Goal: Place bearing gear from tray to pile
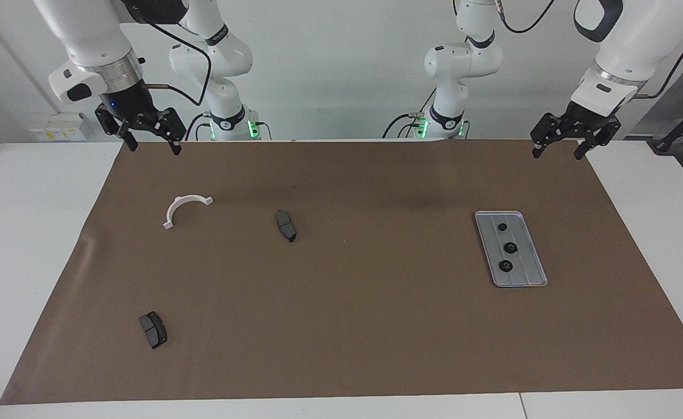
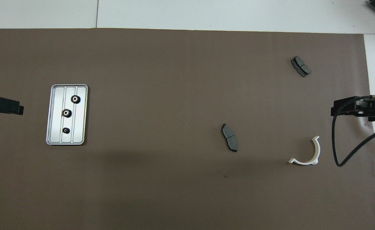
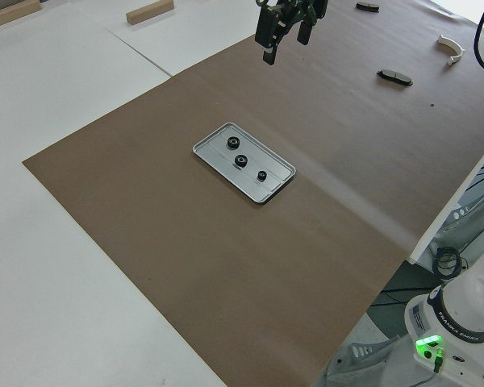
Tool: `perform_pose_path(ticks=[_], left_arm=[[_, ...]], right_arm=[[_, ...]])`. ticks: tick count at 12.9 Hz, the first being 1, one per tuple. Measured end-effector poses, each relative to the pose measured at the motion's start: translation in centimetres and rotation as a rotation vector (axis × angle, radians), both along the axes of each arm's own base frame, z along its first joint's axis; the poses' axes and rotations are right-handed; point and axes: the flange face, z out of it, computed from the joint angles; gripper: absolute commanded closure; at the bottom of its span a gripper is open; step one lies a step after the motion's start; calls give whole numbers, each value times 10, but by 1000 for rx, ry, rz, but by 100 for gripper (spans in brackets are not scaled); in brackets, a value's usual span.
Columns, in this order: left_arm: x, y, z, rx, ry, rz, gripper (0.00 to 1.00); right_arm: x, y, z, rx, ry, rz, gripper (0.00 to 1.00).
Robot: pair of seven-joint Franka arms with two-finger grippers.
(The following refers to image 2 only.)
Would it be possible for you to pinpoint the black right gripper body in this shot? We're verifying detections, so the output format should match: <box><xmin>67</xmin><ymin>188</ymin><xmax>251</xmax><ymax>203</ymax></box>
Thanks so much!
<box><xmin>334</xmin><ymin>95</ymin><xmax>375</xmax><ymax>122</ymax></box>

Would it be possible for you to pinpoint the white curved plastic bracket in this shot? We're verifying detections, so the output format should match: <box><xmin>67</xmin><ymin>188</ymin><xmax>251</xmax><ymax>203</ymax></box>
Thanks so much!
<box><xmin>288</xmin><ymin>136</ymin><xmax>321</xmax><ymax>165</ymax></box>

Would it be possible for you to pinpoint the short dark grey brake pad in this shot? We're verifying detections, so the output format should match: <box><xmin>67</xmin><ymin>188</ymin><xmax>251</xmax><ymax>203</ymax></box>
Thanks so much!
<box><xmin>291</xmin><ymin>56</ymin><xmax>311</xmax><ymax>78</ymax></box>

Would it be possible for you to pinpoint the brown paper table mat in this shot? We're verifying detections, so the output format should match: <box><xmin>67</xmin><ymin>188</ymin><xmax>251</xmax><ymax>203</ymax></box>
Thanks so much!
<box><xmin>0</xmin><ymin>28</ymin><xmax>375</xmax><ymax>230</ymax></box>

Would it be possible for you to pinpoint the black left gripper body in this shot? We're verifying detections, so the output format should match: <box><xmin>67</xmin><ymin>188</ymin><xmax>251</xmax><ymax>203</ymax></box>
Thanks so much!
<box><xmin>0</xmin><ymin>96</ymin><xmax>20</xmax><ymax>115</ymax></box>

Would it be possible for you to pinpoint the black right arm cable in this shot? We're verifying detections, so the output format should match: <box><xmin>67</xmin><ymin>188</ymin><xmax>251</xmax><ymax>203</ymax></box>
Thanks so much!
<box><xmin>332</xmin><ymin>96</ymin><xmax>375</xmax><ymax>167</ymax></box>

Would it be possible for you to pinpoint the long dark grey brake pad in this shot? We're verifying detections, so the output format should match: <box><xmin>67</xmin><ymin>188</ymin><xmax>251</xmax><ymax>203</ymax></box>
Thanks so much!
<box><xmin>221</xmin><ymin>123</ymin><xmax>238</xmax><ymax>153</ymax></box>

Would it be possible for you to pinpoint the silver ribbed metal tray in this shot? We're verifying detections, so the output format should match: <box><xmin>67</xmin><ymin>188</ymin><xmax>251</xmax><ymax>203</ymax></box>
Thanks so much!
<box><xmin>46</xmin><ymin>84</ymin><xmax>89</xmax><ymax>146</ymax></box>

